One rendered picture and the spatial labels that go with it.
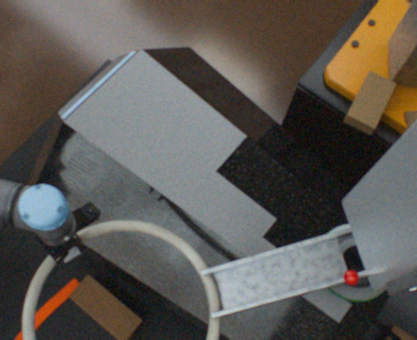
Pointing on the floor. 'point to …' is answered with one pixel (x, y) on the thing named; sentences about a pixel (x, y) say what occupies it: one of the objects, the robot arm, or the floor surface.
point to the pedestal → (335, 115)
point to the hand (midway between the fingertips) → (76, 243)
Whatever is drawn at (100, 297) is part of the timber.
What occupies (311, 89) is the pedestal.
